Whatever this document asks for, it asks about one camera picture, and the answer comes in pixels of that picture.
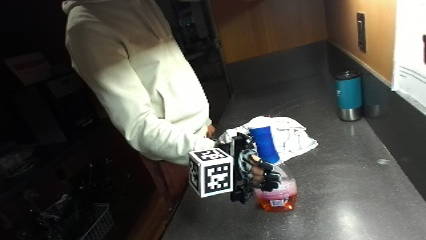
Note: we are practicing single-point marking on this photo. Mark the white checked cloth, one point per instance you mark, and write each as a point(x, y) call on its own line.
point(290, 136)

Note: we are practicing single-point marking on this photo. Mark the black wall outlet plate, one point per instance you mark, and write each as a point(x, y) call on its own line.
point(360, 31)

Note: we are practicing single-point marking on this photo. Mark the the person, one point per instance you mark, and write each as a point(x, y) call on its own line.
point(133, 76)

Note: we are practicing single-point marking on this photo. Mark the white marker cube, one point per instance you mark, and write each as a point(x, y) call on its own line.
point(211, 172)

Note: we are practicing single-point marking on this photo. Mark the teal steel travel tumbler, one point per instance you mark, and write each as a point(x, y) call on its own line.
point(348, 96)

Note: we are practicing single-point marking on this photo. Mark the spray bottle with orange liquid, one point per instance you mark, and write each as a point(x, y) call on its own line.
point(274, 186)

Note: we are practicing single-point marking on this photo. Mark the white paper sheet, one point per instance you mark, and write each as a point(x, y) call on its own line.
point(410, 50)

